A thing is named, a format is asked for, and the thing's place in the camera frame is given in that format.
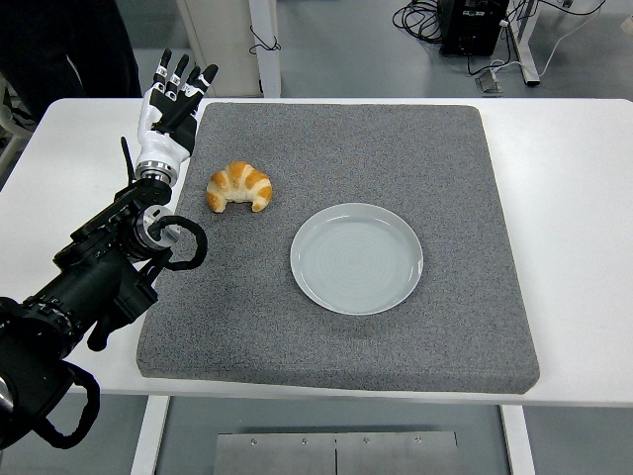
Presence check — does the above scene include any grey speckled foam mat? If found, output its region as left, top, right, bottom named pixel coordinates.
left=135, top=101, right=541, bottom=396

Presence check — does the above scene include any white table leg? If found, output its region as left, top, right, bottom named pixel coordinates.
left=498, top=404, right=536, bottom=475
left=129, top=395, right=170, bottom=475

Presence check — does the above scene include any person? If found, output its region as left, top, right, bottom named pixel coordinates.
left=0, top=0, right=143, bottom=125

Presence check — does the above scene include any robot hand, white shell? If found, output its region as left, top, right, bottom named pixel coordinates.
left=136, top=47, right=220, bottom=168

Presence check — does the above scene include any white desk leg with foot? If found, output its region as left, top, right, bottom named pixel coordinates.
left=507, top=0, right=541, bottom=88

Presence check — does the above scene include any white floor cable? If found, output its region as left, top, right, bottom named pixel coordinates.
left=473, top=0, right=608, bottom=80

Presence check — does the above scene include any black floor cable bundle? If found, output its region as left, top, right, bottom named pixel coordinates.
left=392, top=0, right=449, bottom=47

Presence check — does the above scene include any white furniture frame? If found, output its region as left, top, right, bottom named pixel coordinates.
left=176, top=0, right=283, bottom=99

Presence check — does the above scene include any golden croissant bread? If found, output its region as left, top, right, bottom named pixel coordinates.
left=205, top=160, right=274, bottom=215

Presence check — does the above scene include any grey metal plate with screws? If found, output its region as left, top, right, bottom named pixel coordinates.
left=216, top=430, right=460, bottom=475

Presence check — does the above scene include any pale grey round plate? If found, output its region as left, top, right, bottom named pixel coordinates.
left=289, top=202, right=425, bottom=317

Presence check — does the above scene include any thin black hanging cable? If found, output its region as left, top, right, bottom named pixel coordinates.
left=248, top=24, right=282, bottom=55

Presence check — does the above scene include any black computer tower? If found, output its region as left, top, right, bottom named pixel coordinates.
left=439, top=0, right=510, bottom=56

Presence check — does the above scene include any small grey foot pedal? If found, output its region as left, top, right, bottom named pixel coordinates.
left=474, top=68, right=504, bottom=95

